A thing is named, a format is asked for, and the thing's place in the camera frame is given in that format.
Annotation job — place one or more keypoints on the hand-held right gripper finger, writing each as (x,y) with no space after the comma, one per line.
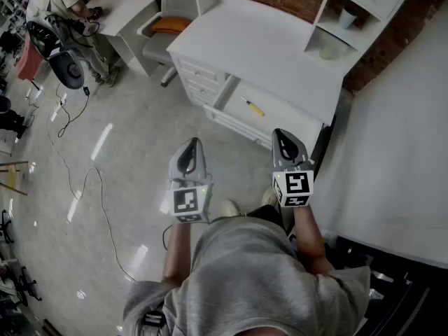
(301,154)
(276,149)

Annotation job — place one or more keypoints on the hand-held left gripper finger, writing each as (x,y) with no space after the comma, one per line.
(202,159)
(174,159)

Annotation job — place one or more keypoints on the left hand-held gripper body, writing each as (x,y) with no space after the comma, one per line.
(189,201)

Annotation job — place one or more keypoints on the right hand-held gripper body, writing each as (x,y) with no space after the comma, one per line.
(295,185)

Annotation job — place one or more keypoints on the wide white drawer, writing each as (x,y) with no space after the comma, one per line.
(280,114)

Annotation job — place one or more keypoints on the person's left forearm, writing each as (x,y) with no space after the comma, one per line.
(176,254)

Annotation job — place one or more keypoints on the person's right forearm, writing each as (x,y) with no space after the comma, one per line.
(311,240)

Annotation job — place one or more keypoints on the small white drawer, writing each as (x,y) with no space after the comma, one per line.
(196,70)
(200,87)
(201,99)

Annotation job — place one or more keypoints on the person's right shoe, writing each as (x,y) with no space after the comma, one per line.
(269,197)

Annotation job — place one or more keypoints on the person's shoe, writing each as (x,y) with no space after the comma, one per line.
(231,208)
(269,197)

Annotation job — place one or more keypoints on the person's black trousers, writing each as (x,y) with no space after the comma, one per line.
(267,215)

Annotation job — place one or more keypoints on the person's left shoe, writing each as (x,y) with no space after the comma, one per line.
(231,208)

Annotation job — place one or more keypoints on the person's grey shirt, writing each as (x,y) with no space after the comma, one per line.
(245,278)

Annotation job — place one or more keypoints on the pale green bowl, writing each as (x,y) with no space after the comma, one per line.
(328,52)

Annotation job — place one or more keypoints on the white desk with drawers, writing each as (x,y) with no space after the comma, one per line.
(252,40)

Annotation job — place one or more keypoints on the black power adaptor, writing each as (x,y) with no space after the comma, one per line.
(86,91)

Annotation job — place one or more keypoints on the white power strip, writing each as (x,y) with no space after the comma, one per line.
(57,107)

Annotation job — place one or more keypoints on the white shelf unit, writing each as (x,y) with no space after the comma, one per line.
(353,37)

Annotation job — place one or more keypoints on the grey chair seat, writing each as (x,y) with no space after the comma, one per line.
(68,70)

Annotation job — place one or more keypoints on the pale blue cup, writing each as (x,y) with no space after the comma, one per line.
(347,17)

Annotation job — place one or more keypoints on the white side table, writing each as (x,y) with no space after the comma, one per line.
(122,12)

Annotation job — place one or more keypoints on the grey chair orange cushion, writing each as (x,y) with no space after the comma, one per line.
(175,2)

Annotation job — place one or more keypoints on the wooden stand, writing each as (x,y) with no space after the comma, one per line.
(13,177)

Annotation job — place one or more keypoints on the red cloth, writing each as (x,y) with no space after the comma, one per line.
(29,59)

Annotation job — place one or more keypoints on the black chair base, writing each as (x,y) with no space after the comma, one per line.
(24,285)
(6,226)

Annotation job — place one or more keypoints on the black mesh chair back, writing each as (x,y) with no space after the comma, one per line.
(38,38)

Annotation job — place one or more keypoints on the black metal frame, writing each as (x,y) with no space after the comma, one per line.
(395,292)

